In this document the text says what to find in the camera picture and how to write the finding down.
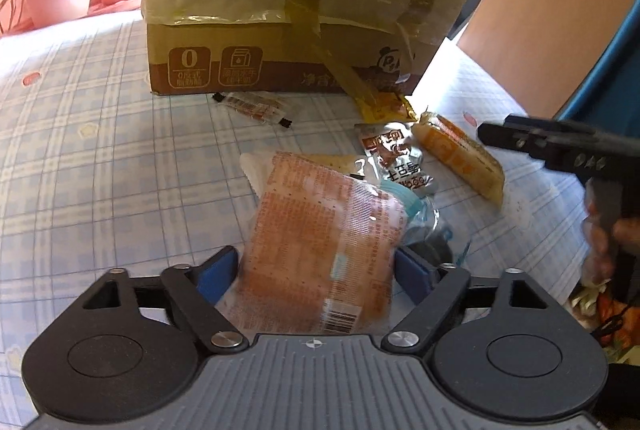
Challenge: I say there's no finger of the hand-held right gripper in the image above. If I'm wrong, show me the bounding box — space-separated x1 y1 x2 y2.
477 114 546 166

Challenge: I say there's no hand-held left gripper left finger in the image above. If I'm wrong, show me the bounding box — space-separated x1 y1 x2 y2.
49 246 249 354

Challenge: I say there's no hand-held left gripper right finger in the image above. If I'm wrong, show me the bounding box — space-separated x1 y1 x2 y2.
383 247 587 354

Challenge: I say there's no large orange snack packet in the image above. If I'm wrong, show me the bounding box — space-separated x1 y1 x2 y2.
220 151 407 336

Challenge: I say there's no yellow snack packet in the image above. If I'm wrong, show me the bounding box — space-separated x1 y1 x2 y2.
356 90 418 127

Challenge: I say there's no person's right hand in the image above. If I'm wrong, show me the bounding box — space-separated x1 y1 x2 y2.
580 204 640 283

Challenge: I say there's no clear blue snack packet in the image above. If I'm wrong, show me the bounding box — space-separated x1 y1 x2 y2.
382 177 473 263

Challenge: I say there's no orange bread packet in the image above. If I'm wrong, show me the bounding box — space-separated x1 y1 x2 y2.
411 111 506 205

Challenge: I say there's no blue curtain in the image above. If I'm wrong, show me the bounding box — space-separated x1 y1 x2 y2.
555 0 640 127

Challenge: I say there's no white snack packet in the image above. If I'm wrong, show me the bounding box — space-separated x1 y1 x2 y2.
239 152 351 197

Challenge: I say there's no silver brown snack packet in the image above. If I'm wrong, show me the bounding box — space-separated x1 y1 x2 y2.
353 122 437 197

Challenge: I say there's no wooden panel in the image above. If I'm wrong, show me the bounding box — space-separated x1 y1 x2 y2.
456 0 640 121

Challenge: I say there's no green orange packet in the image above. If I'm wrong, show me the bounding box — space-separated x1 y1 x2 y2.
570 280 626 351

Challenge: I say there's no checked tablecloth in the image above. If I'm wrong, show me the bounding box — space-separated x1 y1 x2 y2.
0 7 601 411

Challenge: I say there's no small clear sausage packet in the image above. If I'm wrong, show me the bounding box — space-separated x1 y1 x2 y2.
212 91 294 131

